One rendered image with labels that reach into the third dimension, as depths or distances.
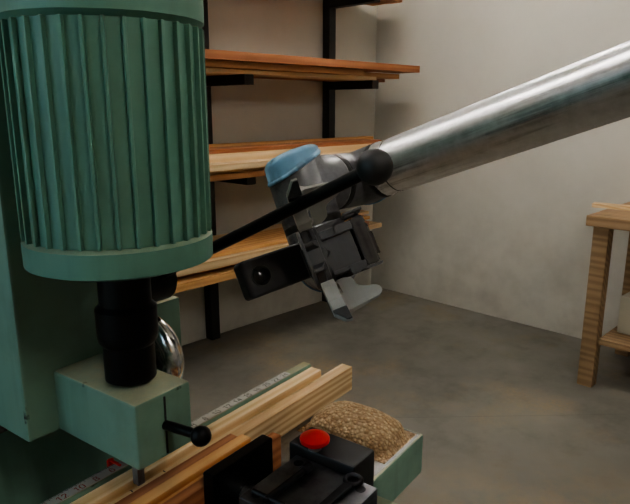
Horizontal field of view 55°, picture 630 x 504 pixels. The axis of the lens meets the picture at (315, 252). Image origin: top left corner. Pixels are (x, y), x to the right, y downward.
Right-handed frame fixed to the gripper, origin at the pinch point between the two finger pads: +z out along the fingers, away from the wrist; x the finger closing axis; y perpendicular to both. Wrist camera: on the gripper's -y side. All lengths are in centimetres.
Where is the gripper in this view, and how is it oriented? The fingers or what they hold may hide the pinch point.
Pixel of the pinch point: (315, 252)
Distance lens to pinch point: 61.0
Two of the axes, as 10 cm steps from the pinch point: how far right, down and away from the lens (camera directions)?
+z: 0.1, -0.7, -10.0
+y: 9.3, -3.7, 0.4
